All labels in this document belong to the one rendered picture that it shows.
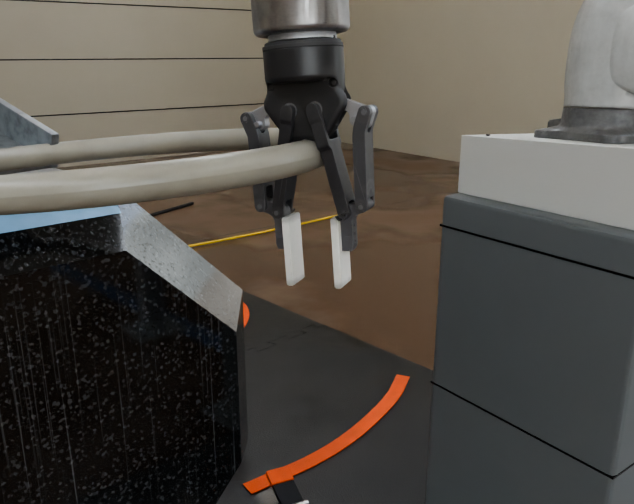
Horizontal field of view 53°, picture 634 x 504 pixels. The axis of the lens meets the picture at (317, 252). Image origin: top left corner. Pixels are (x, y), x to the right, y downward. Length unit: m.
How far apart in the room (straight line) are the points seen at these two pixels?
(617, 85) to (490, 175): 0.25
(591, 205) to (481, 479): 0.60
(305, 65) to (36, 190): 0.25
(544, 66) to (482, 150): 4.84
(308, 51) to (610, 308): 0.68
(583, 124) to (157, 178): 0.86
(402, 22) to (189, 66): 2.28
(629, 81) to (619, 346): 0.43
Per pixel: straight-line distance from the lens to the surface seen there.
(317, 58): 0.58
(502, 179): 1.20
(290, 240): 0.63
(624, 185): 1.08
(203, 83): 7.17
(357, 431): 1.91
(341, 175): 0.61
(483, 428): 1.33
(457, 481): 1.44
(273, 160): 0.55
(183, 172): 0.51
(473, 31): 6.53
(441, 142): 6.79
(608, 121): 1.20
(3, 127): 1.05
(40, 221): 1.04
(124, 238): 1.05
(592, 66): 1.20
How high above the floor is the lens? 1.06
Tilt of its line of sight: 17 degrees down
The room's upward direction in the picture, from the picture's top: straight up
